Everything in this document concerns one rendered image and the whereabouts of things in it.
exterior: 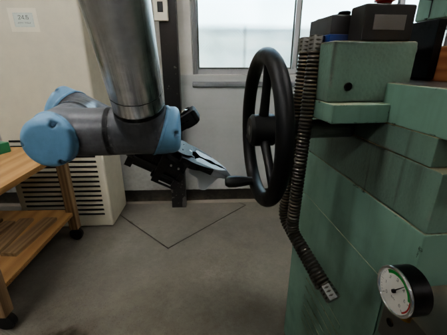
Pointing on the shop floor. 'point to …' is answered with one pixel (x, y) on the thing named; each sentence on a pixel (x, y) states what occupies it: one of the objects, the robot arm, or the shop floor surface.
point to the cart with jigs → (28, 223)
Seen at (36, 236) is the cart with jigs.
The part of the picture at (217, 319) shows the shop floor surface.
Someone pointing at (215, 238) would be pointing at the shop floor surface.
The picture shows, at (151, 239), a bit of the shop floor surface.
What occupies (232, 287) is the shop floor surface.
